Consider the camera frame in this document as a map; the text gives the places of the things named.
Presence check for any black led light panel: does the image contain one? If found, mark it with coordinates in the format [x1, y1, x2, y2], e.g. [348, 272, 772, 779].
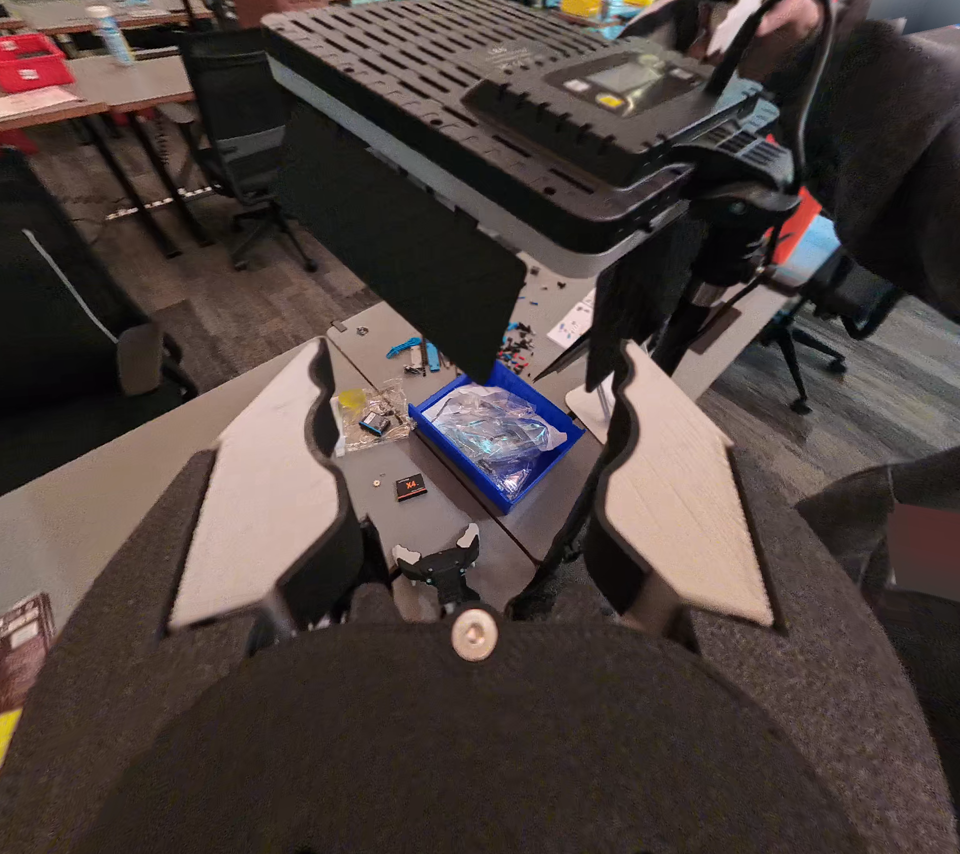
[258, 0, 798, 392]

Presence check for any blue plastic bin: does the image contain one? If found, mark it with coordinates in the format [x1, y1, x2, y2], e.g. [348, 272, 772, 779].
[408, 373, 587, 517]

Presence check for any spare black grey gripper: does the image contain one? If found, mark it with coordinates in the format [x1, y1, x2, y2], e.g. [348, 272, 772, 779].
[390, 521, 483, 609]

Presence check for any long white power strip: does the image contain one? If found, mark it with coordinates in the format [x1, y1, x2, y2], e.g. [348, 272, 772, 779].
[103, 184, 220, 223]

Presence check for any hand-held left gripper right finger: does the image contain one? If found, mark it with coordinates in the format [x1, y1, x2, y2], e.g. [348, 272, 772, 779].
[585, 341, 776, 635]

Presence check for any black chair white piping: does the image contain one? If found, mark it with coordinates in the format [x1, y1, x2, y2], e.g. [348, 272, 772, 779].
[0, 147, 201, 497]

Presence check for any pile of toy building parts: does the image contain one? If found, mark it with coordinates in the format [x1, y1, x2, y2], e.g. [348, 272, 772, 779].
[384, 320, 539, 384]

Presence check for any red parts bin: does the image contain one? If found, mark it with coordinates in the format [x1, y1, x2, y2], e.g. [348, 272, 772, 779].
[0, 32, 77, 95]

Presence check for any brown storage bin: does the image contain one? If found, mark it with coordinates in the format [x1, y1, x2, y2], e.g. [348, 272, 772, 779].
[228, 0, 329, 32]

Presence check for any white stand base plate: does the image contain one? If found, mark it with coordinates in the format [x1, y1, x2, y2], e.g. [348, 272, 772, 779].
[563, 379, 615, 447]

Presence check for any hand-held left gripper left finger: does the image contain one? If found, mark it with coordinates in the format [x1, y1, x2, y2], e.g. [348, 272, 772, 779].
[168, 338, 365, 634]

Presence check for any blue white bottle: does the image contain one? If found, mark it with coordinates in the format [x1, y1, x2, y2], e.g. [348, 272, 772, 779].
[85, 4, 138, 69]

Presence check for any black light cable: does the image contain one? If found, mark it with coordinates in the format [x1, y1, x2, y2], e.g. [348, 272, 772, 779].
[703, 0, 836, 146]

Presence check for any bundle of clear plastic bags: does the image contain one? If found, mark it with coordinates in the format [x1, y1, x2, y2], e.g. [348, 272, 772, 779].
[422, 384, 569, 504]

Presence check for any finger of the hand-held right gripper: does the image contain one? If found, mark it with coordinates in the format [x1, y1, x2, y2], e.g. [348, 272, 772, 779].
[703, 0, 779, 60]
[620, 0, 708, 43]

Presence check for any person's right hand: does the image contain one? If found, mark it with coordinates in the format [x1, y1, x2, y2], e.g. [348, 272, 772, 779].
[757, 0, 828, 45]

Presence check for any brown printed box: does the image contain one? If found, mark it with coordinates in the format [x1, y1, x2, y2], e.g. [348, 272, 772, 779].
[0, 590, 59, 714]

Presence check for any wooden top black table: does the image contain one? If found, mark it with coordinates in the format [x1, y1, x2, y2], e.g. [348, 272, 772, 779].
[0, 53, 219, 264]

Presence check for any clear plastic bag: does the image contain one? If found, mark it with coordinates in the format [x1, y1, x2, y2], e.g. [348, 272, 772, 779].
[329, 377, 418, 455]

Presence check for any white instruction leaflet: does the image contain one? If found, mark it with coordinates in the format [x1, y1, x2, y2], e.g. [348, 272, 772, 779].
[546, 290, 599, 350]

